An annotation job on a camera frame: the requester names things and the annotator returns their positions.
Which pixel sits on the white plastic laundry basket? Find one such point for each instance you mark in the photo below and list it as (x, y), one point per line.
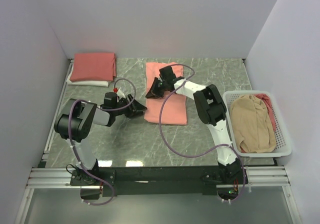
(283, 143)

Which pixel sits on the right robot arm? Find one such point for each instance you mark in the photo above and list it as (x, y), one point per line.
(211, 110)

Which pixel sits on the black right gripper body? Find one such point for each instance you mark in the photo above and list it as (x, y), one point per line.
(164, 83)

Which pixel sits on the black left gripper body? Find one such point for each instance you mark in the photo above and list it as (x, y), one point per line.
(124, 111)

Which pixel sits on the aluminium frame rail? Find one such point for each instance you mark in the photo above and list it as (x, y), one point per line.
(57, 178)

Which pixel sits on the folded white t-shirt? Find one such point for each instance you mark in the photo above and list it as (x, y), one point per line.
(93, 83)

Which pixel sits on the dark pink t-shirt in basket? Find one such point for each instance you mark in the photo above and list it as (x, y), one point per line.
(267, 101)

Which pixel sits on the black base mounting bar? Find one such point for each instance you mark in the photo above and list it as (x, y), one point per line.
(124, 181)

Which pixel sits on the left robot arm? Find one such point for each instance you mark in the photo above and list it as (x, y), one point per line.
(74, 123)

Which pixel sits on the salmon pink t-shirt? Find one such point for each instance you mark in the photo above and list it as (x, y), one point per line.
(174, 111)

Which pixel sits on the folded red t-shirt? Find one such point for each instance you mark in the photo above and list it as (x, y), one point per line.
(94, 66)

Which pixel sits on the beige t-shirt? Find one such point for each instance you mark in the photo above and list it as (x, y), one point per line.
(252, 127)

